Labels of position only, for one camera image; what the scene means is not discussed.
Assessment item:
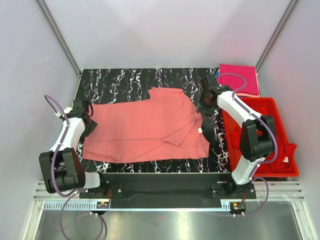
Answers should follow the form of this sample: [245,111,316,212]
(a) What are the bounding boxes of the purple cable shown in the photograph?
[43,94,108,238]
[217,72,280,216]

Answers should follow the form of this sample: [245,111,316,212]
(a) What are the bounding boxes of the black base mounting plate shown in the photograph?
[80,173,257,211]

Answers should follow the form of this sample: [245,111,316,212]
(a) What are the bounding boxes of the white cable duct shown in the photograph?
[43,201,232,212]

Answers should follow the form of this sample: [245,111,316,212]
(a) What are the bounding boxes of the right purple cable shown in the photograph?
[217,72,280,216]

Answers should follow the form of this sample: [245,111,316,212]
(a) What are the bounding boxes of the salmon pink t shirt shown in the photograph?
[82,87,210,164]

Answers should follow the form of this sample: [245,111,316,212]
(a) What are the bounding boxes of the red t shirt in bin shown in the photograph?
[227,126,299,178]

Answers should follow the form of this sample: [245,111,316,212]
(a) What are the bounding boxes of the right aluminium corner post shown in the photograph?
[255,0,300,72]

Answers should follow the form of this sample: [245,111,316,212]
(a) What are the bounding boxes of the left aluminium corner post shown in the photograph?
[35,0,82,78]

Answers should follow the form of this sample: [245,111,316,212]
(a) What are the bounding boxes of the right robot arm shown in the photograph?
[196,75,278,199]

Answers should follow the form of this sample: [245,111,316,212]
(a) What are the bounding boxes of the magenta folded t shirt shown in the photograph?
[217,64,260,98]

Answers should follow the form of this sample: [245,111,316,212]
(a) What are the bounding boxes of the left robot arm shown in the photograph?
[38,95,108,198]

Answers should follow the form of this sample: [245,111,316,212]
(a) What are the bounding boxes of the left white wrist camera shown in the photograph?
[55,107,73,119]

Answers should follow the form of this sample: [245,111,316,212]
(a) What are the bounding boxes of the black marble pattern mat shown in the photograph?
[75,68,231,174]

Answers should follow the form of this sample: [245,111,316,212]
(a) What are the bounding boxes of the aluminium corner post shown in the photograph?
[255,0,300,72]
[35,0,82,78]

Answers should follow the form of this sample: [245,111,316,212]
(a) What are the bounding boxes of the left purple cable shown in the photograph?
[43,94,108,238]

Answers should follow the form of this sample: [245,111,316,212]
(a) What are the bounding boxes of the red plastic bin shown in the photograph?
[222,97,299,178]

